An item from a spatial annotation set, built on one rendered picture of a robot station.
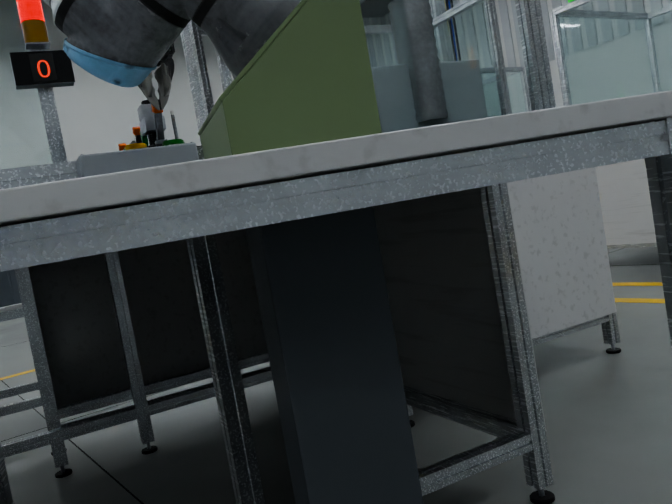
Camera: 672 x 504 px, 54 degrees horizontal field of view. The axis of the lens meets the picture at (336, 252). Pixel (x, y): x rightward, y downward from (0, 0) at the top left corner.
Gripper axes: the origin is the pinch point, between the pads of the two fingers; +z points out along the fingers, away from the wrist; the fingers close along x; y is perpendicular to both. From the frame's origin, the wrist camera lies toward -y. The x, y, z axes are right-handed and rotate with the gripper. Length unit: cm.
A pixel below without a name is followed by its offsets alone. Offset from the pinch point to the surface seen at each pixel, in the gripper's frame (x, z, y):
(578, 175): 175, 31, -56
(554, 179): 162, 31, -56
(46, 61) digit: -18.0, -15.1, -18.7
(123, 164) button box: -11.8, 13.1, 15.5
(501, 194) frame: 72, 31, 15
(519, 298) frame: 72, 56, 16
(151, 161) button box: -6.9, 13.2, 15.5
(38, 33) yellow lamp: -18.4, -21.3, -18.9
